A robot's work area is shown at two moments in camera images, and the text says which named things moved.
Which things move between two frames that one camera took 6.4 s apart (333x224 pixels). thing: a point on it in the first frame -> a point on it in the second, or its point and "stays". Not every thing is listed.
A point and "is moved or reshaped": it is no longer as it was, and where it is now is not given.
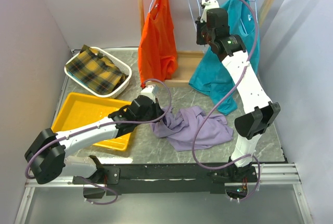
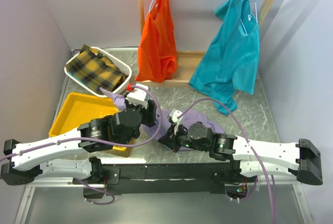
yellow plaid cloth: [95, 70] stays
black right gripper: [200, 24] -> [170, 139]
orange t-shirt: [157, 51] stays
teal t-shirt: [211, 78] stays
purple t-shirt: [181, 127] is moved or reshaped
